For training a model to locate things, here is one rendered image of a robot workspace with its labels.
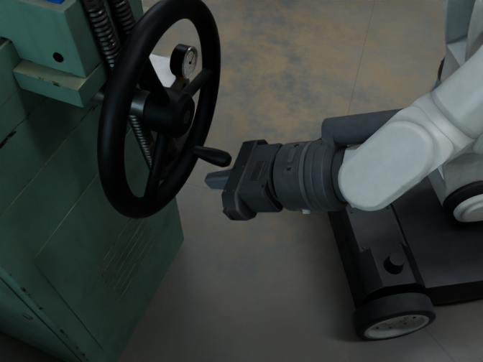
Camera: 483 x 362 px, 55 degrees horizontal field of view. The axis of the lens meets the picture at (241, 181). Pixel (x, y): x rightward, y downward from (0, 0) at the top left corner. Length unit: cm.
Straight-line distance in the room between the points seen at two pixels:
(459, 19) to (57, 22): 69
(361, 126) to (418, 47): 165
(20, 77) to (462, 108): 50
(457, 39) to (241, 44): 122
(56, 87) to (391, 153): 39
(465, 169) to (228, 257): 68
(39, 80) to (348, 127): 37
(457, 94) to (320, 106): 133
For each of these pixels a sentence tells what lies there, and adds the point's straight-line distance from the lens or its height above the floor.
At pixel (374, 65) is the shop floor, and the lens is 203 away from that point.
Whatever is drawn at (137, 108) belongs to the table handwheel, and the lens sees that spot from 62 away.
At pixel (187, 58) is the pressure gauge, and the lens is 91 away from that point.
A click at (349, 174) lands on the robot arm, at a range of 50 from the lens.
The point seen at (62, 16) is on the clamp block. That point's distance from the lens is 54.
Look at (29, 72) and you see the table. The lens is 62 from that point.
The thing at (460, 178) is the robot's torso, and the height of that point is 37.
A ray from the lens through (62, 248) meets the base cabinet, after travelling 85.
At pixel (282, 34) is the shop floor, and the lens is 213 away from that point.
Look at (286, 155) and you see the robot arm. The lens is 57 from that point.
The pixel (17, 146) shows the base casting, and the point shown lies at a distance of 68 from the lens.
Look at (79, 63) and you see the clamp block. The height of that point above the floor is 89.
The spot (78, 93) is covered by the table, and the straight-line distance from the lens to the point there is 58.
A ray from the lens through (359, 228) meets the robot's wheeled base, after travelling 126.
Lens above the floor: 124
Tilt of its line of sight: 53 degrees down
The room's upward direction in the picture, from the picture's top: straight up
